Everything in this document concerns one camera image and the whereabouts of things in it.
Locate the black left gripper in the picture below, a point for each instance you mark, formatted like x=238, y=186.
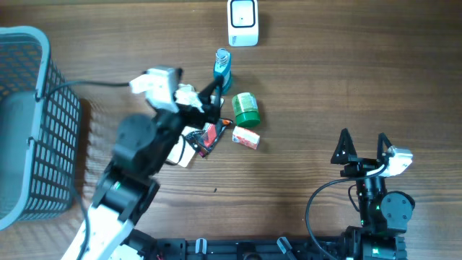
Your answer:
x=196, y=118

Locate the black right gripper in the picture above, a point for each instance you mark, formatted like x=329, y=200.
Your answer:
x=359, y=165

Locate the dark red snack packet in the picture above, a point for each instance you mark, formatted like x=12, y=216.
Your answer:
x=203, y=141

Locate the green lidded jar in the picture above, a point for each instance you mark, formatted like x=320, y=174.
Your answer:
x=246, y=111

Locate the red Kleenex tissue pack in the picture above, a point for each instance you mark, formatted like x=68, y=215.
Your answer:
x=245, y=137

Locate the teal Listerine mouthwash bottle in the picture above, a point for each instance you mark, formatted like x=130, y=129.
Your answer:
x=222, y=67

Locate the white snack pouch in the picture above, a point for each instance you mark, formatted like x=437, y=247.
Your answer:
x=187, y=145

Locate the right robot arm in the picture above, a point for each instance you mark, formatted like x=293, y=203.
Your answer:
x=384, y=214

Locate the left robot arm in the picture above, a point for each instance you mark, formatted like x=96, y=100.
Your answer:
x=126, y=189

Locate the white barcode scanner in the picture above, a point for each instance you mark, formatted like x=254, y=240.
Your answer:
x=242, y=23

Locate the grey plastic mesh basket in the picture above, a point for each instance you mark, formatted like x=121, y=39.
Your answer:
x=39, y=129

